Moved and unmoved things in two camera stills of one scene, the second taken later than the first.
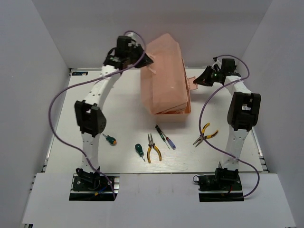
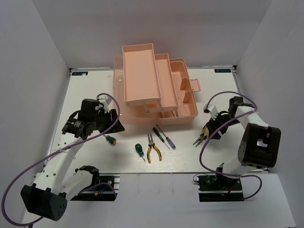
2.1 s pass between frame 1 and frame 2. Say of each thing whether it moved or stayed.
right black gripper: moved
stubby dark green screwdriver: stayed
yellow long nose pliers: stayed
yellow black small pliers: stayed
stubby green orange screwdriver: stayed
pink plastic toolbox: moved
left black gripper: moved
